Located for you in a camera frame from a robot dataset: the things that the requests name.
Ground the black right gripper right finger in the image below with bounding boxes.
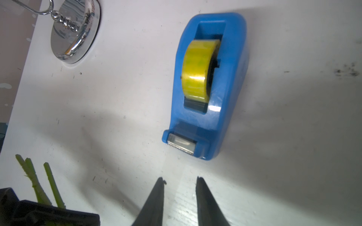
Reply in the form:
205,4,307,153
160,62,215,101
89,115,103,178
196,177,230,226

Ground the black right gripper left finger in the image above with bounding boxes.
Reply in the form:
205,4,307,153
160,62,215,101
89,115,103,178
133,177,166,226

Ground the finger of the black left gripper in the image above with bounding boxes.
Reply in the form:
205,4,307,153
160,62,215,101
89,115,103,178
1,187,100,226

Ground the pink artificial flower bouquet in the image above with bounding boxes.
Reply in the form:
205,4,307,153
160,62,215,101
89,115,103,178
15,154,66,209

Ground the blue tape dispenser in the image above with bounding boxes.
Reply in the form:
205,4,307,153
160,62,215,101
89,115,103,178
162,12,249,160

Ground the yellow-green tape roll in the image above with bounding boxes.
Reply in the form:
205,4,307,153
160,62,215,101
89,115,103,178
181,40,221,104

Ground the chrome wine glass rack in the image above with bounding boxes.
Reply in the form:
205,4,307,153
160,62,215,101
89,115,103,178
14,0,101,64

